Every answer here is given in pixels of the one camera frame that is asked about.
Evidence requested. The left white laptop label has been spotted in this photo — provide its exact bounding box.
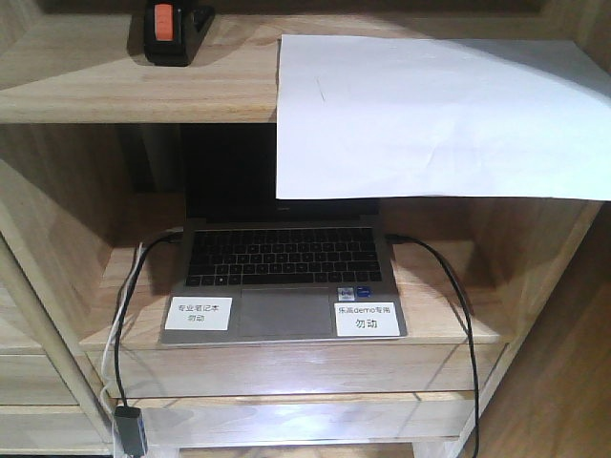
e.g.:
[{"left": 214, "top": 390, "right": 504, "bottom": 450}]
[{"left": 164, "top": 297, "right": 233, "bottom": 331}]

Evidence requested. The right white laptop label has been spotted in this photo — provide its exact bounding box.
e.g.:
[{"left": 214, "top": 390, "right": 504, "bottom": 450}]
[{"left": 334, "top": 302, "right": 402, "bottom": 338}]

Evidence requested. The black cable of laptop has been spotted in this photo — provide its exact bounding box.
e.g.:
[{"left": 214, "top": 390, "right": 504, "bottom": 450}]
[
  {"left": 385, "top": 233, "right": 481, "bottom": 458},
  {"left": 114, "top": 233, "right": 183, "bottom": 409}
]

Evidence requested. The white paper sheet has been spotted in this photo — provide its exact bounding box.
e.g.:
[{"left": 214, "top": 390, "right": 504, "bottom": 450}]
[{"left": 276, "top": 35, "right": 610, "bottom": 200}]

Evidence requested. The white laptop label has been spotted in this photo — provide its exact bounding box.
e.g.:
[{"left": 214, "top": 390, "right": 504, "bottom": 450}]
[
  {"left": 334, "top": 302, "right": 402, "bottom": 338},
  {"left": 164, "top": 297, "right": 233, "bottom": 331}
]

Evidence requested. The black cable left of laptop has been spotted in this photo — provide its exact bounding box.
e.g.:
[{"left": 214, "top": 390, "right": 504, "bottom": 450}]
[{"left": 114, "top": 233, "right": 183, "bottom": 409}]

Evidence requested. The white cable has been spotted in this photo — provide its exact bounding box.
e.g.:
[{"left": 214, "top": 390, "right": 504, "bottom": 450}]
[{"left": 99, "top": 226, "right": 184, "bottom": 454}]

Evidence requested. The black cable right of laptop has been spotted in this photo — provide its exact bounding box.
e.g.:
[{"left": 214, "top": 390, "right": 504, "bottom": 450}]
[{"left": 385, "top": 233, "right": 481, "bottom": 458}]

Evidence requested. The black orange stapler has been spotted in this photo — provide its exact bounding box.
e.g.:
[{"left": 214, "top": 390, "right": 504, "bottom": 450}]
[{"left": 143, "top": 0, "right": 216, "bottom": 67}]

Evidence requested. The grey laptop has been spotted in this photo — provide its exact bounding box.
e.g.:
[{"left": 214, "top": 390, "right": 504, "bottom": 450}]
[{"left": 160, "top": 123, "right": 408, "bottom": 346}]

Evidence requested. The grey USB hub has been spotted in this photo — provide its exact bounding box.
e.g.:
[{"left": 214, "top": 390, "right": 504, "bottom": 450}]
[{"left": 114, "top": 406, "right": 148, "bottom": 457}]

